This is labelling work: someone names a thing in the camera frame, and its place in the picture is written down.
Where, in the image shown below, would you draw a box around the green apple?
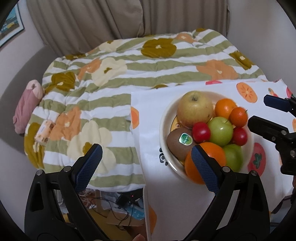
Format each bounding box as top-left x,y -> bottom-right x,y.
208,116 -> 233,147
223,144 -> 244,172

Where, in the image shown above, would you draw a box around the large orange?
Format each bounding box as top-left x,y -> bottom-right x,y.
184,142 -> 226,185

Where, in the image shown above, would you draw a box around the red cherry tomato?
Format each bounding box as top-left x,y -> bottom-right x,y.
192,122 -> 211,143
232,127 -> 248,146

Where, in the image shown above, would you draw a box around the small orange tomato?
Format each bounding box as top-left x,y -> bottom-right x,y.
229,107 -> 248,128

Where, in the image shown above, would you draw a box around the brown kiwi with sticker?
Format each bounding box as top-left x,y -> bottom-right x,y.
166,127 -> 197,164

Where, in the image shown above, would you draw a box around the person's hand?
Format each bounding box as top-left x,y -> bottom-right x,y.
132,233 -> 145,241

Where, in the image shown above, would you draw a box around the tissue pack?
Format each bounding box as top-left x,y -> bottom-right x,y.
34,120 -> 55,146

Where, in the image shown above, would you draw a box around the white fruit-print cloth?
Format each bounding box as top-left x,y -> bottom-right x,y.
131,79 -> 295,240

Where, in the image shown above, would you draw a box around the yellow apple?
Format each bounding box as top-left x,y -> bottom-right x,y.
177,91 -> 214,129

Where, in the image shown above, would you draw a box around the cream ceramic bowl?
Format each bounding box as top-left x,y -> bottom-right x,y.
159,94 -> 254,183

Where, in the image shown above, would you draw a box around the green striped floral quilt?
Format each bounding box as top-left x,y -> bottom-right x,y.
24,29 -> 266,192

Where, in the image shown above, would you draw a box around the pink plush toy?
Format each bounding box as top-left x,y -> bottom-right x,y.
13,79 -> 44,135

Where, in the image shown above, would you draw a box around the grey bed headboard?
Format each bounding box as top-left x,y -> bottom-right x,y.
1,46 -> 58,152

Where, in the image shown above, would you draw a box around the beige curtain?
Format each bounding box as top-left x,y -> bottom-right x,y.
27,0 -> 229,56

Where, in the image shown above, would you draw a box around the framed city picture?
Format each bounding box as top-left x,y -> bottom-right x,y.
1,4 -> 25,48

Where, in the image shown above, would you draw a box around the black cables on floor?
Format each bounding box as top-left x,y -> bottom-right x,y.
78,192 -> 145,231

